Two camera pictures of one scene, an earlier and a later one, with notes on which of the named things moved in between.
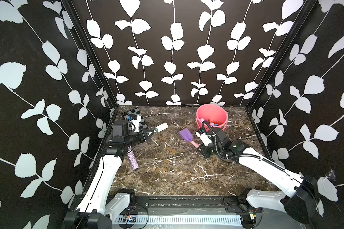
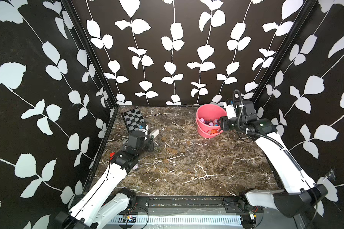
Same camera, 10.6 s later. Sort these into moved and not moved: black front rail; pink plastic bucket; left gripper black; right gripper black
Moved: right gripper black; left gripper black
Not moved: black front rail; pink plastic bucket
